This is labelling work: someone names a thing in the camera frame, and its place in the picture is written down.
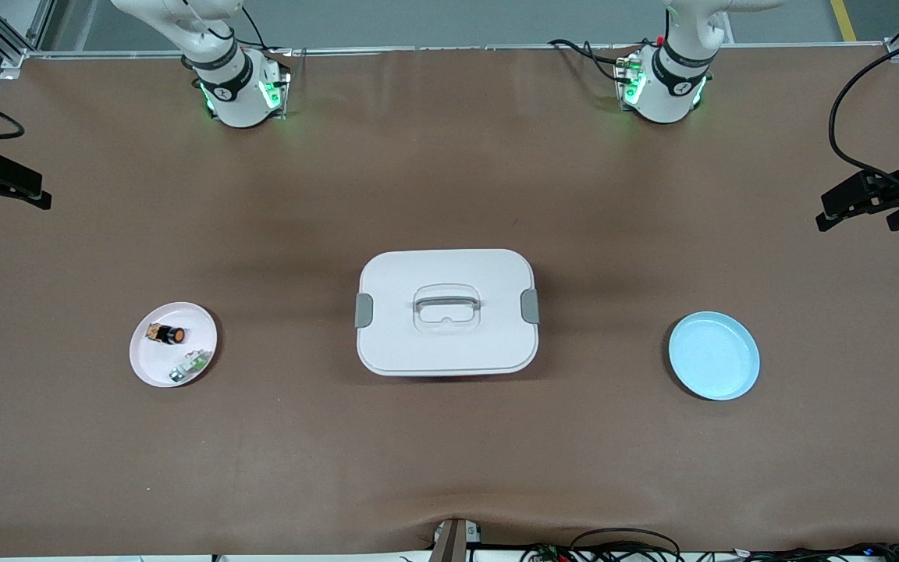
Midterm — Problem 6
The pink round plate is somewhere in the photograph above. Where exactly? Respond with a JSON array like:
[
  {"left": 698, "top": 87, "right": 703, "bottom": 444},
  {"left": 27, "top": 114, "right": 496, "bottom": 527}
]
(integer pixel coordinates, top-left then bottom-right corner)
[{"left": 129, "top": 301, "right": 219, "bottom": 389}]

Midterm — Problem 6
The white lidded storage box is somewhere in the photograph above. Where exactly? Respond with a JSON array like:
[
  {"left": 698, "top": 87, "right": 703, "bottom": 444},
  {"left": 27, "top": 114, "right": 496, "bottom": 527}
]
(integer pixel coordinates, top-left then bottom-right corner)
[{"left": 354, "top": 248, "right": 542, "bottom": 378}]

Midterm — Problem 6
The metal table edge rail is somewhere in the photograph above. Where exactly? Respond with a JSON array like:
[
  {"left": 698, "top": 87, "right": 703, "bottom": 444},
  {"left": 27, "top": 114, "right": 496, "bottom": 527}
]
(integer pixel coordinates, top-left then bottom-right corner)
[{"left": 24, "top": 44, "right": 891, "bottom": 59}]

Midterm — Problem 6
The metal camera post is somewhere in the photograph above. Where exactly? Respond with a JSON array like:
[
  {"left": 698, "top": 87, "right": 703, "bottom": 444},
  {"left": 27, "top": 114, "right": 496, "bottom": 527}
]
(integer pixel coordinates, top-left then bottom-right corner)
[{"left": 430, "top": 518, "right": 483, "bottom": 562}]

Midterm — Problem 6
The light blue round plate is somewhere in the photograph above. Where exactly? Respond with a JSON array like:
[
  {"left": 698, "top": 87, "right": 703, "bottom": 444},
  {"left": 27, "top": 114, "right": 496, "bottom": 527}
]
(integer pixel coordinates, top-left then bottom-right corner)
[{"left": 668, "top": 311, "right": 761, "bottom": 402}]

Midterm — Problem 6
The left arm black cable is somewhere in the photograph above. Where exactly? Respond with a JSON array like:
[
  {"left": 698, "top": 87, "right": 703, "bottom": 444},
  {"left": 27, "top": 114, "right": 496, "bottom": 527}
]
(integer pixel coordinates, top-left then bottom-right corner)
[{"left": 829, "top": 30, "right": 899, "bottom": 192}]

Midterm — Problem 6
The white green push-button switch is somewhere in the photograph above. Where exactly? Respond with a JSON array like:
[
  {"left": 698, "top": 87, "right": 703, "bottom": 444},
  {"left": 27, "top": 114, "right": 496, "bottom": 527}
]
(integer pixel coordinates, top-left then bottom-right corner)
[{"left": 169, "top": 349, "right": 213, "bottom": 385}]

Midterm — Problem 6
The black looped cable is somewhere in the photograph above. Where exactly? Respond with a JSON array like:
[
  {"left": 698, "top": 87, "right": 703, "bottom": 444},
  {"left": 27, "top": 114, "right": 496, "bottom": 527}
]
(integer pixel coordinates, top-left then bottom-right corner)
[{"left": 570, "top": 528, "right": 682, "bottom": 562}]

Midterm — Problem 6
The grey box lid handle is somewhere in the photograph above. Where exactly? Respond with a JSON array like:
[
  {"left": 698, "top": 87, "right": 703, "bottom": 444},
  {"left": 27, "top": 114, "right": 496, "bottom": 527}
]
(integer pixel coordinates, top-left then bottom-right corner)
[{"left": 413, "top": 286, "right": 482, "bottom": 317}]

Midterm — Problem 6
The black base cable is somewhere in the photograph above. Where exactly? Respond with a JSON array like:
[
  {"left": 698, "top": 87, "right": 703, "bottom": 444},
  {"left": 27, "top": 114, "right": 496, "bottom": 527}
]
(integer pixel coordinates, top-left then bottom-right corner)
[
  {"left": 547, "top": 37, "right": 624, "bottom": 83},
  {"left": 237, "top": 6, "right": 294, "bottom": 57}
]

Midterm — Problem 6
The orange push-button switch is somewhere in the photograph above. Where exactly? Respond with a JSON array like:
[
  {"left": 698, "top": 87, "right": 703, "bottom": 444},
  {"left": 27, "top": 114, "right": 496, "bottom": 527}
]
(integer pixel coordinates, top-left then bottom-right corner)
[{"left": 146, "top": 321, "right": 187, "bottom": 347}]

